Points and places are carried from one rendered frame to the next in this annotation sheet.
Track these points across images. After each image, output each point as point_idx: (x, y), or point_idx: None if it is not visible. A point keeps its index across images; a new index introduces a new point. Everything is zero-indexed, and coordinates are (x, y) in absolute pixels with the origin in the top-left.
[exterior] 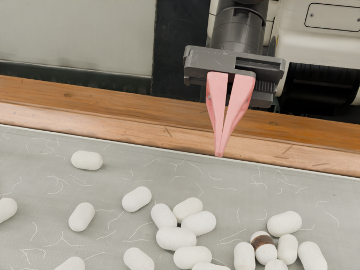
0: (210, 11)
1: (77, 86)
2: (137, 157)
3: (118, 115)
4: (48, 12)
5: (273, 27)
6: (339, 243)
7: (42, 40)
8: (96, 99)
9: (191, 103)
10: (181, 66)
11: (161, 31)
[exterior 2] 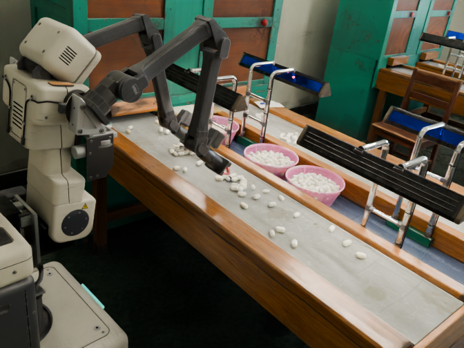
0: (29, 257)
1: (222, 224)
2: (227, 204)
3: (223, 208)
4: None
5: (59, 212)
6: (210, 175)
7: None
8: (222, 216)
9: (193, 201)
10: None
11: None
